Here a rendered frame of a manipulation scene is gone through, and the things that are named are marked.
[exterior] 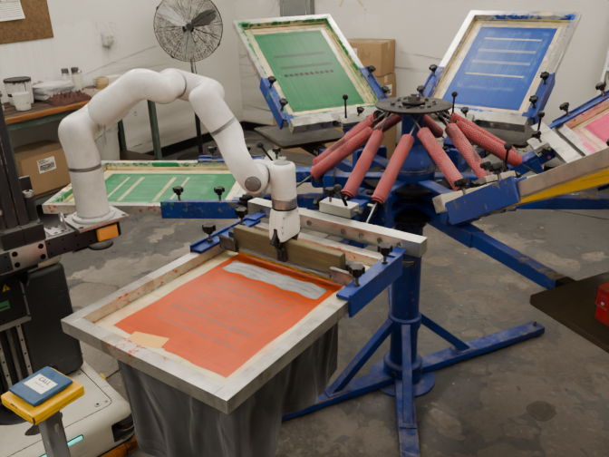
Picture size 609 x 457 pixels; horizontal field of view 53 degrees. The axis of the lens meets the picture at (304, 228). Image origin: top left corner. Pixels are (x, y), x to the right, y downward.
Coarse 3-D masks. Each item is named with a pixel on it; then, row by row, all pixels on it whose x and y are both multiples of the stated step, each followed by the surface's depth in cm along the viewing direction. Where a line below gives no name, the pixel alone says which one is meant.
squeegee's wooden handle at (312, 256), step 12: (240, 228) 192; (252, 228) 191; (240, 240) 194; (252, 240) 190; (264, 240) 187; (288, 240) 182; (264, 252) 189; (288, 252) 183; (300, 252) 180; (312, 252) 177; (324, 252) 175; (336, 252) 174; (300, 264) 182; (312, 264) 179; (324, 264) 176; (336, 264) 173
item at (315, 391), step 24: (336, 336) 180; (312, 360) 169; (336, 360) 184; (264, 384) 151; (288, 384) 164; (312, 384) 171; (240, 408) 143; (264, 408) 155; (288, 408) 168; (240, 432) 147; (264, 432) 157; (264, 456) 160
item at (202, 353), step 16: (288, 272) 186; (336, 288) 176; (304, 304) 168; (288, 320) 161; (192, 336) 155; (256, 336) 154; (272, 336) 154; (176, 352) 149; (192, 352) 149; (208, 352) 149; (224, 352) 148; (240, 352) 148; (256, 352) 148; (208, 368) 143; (224, 368) 142
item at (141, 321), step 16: (240, 256) 198; (208, 272) 188; (224, 272) 187; (176, 288) 179; (192, 288) 178; (160, 304) 171; (128, 320) 163; (144, 320) 163; (160, 320) 163; (176, 336) 155
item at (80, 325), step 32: (256, 224) 213; (192, 256) 191; (352, 256) 191; (128, 288) 172; (64, 320) 158; (96, 320) 163; (320, 320) 154; (128, 352) 144; (288, 352) 143; (192, 384) 132; (224, 384) 131; (256, 384) 135
